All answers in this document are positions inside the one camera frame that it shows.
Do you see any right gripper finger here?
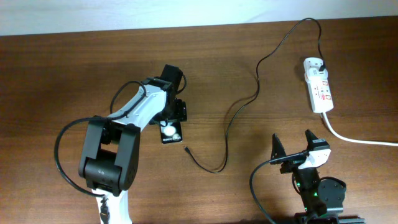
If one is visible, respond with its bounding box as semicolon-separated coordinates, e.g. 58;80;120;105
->
305;129;330;152
271;133;286;164

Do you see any black smartphone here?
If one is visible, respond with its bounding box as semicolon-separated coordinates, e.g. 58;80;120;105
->
160;122;183;144

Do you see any white power strip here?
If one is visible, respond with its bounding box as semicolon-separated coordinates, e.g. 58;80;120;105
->
303;57;334;114

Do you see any black charging cable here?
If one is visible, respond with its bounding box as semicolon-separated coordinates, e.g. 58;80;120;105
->
183;17;327;174

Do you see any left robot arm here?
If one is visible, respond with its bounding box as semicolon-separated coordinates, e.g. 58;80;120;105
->
78;65;187;223

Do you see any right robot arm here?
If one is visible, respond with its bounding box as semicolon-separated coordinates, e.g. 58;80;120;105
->
271;129;365;223

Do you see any white charger adapter plug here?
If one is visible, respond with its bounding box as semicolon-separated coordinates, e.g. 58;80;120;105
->
305;68;328;83

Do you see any white power strip cord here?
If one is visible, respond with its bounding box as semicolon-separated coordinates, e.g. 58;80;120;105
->
320;112;398;147

